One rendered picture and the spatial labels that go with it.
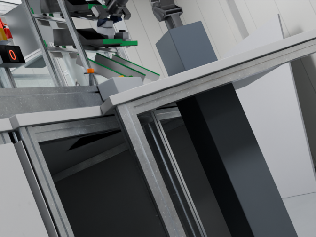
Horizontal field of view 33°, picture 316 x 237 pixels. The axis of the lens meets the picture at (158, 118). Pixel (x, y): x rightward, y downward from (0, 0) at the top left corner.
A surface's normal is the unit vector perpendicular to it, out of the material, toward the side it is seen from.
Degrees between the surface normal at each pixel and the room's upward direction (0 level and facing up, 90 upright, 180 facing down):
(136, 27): 90
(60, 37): 90
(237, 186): 90
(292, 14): 90
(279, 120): 77
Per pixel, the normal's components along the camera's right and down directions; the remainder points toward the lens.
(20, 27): -0.41, 0.07
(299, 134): -0.92, 0.09
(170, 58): -0.86, 0.31
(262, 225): 0.34, -0.24
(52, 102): 0.83, -0.39
